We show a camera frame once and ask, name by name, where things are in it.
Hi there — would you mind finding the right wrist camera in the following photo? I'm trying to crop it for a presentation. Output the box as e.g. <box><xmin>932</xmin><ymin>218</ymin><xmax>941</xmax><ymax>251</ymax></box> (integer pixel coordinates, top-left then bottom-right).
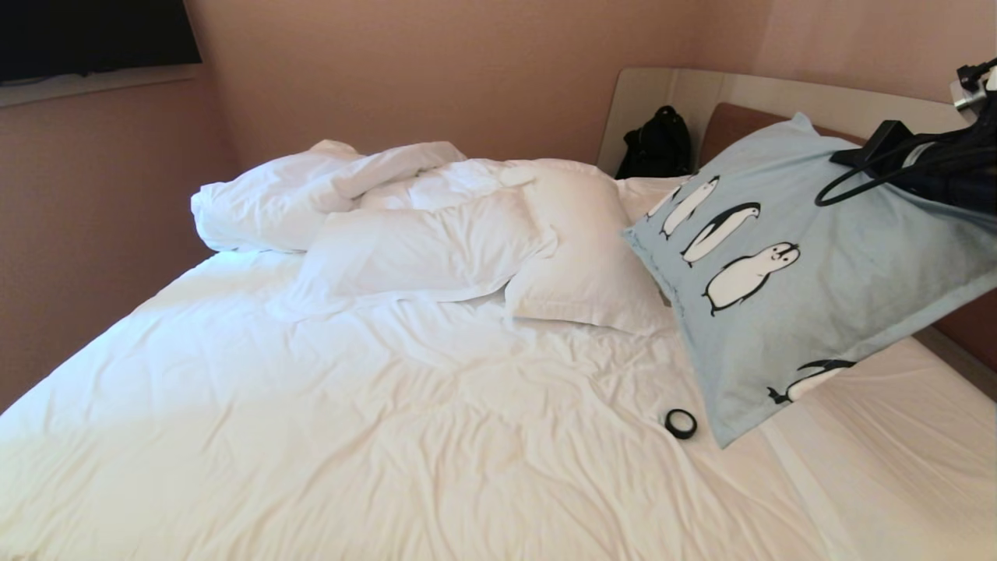
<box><xmin>949</xmin><ymin>58</ymin><xmax>997</xmax><ymax>112</ymax></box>

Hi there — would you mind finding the black cable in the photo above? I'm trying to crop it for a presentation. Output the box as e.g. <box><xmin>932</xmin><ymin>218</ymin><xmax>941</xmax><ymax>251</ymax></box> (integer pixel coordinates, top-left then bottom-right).
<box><xmin>815</xmin><ymin>143</ymin><xmax>947</xmax><ymax>208</ymax></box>

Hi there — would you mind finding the brown padded headboard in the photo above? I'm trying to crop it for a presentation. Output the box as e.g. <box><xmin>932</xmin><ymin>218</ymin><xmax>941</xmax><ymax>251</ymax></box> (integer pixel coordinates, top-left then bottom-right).
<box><xmin>696</xmin><ymin>102</ymin><xmax>997</xmax><ymax>375</ymax></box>

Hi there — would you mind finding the black tape roll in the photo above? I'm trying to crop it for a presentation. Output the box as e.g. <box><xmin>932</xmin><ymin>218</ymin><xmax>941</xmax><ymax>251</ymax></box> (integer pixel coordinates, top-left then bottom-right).
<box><xmin>664</xmin><ymin>408</ymin><xmax>699</xmax><ymax>441</ymax></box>

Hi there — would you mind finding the beige headboard panel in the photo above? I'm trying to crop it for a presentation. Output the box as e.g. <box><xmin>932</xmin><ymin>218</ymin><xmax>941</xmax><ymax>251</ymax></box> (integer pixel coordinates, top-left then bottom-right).
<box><xmin>596</xmin><ymin>66</ymin><xmax>976</xmax><ymax>180</ymax></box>

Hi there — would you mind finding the black wall television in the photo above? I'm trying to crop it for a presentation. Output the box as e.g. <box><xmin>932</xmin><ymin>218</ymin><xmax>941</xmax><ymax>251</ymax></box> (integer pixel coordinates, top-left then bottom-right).
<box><xmin>0</xmin><ymin>0</ymin><xmax>203</xmax><ymax>86</ymax></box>

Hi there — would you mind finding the white bed sheet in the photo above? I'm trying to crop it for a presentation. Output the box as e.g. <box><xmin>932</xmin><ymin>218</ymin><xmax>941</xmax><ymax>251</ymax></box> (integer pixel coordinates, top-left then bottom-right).
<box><xmin>0</xmin><ymin>175</ymin><xmax>997</xmax><ymax>561</ymax></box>

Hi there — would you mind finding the white crumpled duvet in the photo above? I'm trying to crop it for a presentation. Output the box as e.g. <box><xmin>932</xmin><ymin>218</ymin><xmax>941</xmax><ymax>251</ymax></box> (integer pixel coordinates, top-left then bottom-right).
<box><xmin>190</xmin><ymin>139</ymin><xmax>616</xmax><ymax>323</ymax></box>

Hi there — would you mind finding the white square pillow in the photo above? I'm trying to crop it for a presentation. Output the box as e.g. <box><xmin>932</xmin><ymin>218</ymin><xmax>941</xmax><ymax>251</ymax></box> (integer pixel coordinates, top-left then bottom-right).
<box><xmin>504</xmin><ymin>165</ymin><xmax>675</xmax><ymax>337</ymax></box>

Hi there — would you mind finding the light blue penguin pillow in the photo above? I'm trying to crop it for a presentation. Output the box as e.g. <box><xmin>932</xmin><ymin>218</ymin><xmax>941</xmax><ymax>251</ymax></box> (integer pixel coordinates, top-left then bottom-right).
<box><xmin>622</xmin><ymin>112</ymin><xmax>997</xmax><ymax>450</ymax></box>

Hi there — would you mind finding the black bag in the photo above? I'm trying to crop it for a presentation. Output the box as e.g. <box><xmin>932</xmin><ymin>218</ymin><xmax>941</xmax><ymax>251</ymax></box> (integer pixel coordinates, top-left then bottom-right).
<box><xmin>615</xmin><ymin>105</ymin><xmax>693</xmax><ymax>181</ymax></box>

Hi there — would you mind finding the white wall ledge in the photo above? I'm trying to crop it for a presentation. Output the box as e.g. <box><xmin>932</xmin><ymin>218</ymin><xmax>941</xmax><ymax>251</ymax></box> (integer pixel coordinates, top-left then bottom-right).
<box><xmin>0</xmin><ymin>63</ymin><xmax>206</xmax><ymax>109</ymax></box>

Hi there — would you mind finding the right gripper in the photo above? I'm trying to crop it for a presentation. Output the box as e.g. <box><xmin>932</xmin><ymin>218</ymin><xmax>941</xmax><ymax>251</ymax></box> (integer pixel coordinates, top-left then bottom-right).
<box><xmin>829</xmin><ymin>119</ymin><xmax>973</xmax><ymax>205</ymax></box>

